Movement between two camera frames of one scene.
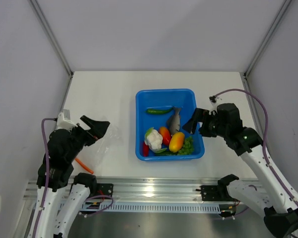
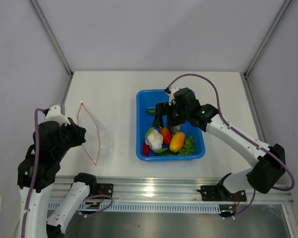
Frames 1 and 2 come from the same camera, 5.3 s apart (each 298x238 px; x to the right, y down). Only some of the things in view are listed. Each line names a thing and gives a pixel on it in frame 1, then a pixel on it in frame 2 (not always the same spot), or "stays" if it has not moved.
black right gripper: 199,115 -> 161,109
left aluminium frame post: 51,37 stays
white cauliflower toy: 153,139 stays
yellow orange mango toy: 176,142 stays
